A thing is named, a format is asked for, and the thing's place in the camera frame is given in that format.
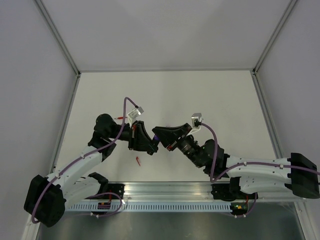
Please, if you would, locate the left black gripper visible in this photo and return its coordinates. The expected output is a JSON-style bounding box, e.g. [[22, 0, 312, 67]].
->
[[108, 119, 158, 151]]

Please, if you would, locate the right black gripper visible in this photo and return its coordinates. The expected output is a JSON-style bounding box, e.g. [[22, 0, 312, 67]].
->
[[150, 125, 203, 171]]

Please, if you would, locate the black purple highlighter pen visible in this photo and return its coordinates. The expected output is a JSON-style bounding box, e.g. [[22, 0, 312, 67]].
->
[[151, 139, 159, 152]]

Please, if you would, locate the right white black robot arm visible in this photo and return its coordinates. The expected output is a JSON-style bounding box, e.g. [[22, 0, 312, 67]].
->
[[152, 123, 320, 201]]

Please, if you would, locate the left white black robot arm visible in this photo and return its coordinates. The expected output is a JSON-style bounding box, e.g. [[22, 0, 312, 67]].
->
[[23, 113, 159, 227]]

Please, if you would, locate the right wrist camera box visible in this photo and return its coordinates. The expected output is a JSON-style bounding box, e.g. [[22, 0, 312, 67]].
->
[[191, 112, 203, 131]]

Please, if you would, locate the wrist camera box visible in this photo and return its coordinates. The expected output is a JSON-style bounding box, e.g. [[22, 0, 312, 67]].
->
[[126, 106, 144, 126], [191, 112, 203, 131]]

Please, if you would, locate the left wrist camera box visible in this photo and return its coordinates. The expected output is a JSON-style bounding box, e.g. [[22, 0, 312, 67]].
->
[[126, 106, 144, 126]]

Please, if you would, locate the aluminium front rail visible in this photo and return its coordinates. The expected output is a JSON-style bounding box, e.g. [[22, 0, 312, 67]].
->
[[62, 181, 301, 202]]

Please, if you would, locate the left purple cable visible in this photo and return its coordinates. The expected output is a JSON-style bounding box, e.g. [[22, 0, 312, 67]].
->
[[31, 96, 138, 223]]

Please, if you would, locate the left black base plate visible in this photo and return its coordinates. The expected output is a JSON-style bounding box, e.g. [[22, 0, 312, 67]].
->
[[98, 183, 125, 200]]

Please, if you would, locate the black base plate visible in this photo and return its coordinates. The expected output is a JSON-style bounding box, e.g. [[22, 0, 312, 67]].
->
[[98, 183, 125, 200], [211, 183, 255, 202]]

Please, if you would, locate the white slotted cable duct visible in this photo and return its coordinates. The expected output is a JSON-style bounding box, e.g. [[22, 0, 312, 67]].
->
[[67, 201, 232, 213]]

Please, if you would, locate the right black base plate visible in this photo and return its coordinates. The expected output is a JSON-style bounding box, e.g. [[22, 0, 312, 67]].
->
[[211, 183, 255, 202]]

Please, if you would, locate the left aluminium frame post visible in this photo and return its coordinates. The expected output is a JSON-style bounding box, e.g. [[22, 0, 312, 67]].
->
[[33, 0, 81, 77]]

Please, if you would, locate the aluminium frame post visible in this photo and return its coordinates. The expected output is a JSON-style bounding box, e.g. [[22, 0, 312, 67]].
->
[[33, 0, 81, 77], [251, 0, 299, 76]]

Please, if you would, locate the right aluminium frame post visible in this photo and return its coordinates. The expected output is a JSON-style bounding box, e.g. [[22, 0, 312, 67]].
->
[[251, 0, 299, 76]]

